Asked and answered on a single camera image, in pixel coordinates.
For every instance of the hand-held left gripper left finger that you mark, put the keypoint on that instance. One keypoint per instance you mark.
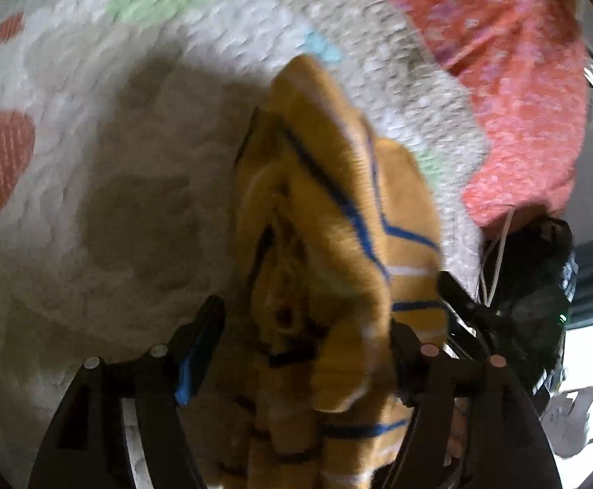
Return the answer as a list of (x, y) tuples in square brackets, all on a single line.
[(194, 366)]

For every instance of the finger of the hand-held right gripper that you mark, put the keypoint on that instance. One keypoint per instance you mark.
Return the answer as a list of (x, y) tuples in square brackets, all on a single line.
[(457, 293)]

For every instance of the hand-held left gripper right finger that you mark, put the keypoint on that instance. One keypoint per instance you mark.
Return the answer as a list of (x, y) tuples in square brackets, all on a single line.
[(409, 366)]

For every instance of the yellow striped small shirt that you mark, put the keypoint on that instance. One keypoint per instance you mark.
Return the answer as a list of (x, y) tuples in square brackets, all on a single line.
[(327, 224)]

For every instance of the red floral bed sheet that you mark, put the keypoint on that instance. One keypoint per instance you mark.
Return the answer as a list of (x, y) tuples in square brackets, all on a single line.
[(500, 76)]

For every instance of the white quilted heart blanket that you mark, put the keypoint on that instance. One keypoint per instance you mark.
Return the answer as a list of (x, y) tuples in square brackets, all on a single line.
[(138, 127)]

